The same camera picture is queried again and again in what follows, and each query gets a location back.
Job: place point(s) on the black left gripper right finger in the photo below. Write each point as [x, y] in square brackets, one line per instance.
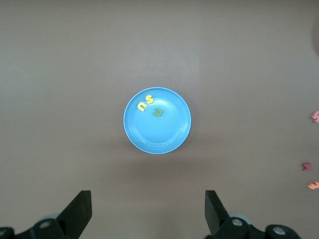
[216, 219]

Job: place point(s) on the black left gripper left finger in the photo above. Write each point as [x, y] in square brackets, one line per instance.
[74, 216]

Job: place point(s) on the green foam letter u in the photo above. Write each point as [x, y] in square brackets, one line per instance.
[157, 114]

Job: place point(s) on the yellow foam letter n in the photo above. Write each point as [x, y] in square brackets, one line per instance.
[140, 104]

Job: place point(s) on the yellow foam letter s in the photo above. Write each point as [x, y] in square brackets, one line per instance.
[149, 99]

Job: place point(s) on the orange foam letter t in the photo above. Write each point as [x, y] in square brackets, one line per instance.
[312, 186]

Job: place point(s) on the blue plate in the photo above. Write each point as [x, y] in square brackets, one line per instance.
[159, 134]

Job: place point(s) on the dark red foam letter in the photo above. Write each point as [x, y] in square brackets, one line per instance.
[306, 166]

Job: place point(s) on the pink foam letter w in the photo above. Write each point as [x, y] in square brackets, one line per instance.
[316, 117]

